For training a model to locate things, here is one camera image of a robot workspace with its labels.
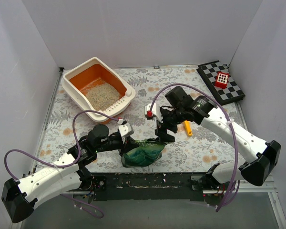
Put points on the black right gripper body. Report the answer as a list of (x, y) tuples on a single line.
[(165, 131)]

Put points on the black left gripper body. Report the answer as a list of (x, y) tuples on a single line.
[(123, 145)]

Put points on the yellow plastic litter scoop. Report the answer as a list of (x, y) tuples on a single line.
[(187, 128)]

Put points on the green cat litter bag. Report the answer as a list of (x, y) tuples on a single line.
[(148, 152)]

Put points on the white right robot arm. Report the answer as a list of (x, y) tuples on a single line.
[(260, 157)]

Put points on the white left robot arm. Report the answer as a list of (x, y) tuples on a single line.
[(21, 197)]

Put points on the white and orange litter box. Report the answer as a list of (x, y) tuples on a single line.
[(93, 72)]

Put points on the floral patterned table mat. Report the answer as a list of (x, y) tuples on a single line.
[(187, 154)]

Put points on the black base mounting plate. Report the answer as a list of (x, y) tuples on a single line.
[(147, 186)]

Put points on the red grid block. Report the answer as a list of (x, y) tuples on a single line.
[(222, 80)]

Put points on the black and grey checkerboard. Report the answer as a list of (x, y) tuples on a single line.
[(231, 94)]

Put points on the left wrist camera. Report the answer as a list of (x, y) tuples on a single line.
[(125, 129)]

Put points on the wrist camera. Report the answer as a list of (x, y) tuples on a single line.
[(153, 111), (125, 129)]

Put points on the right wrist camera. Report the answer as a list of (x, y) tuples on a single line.
[(153, 111)]

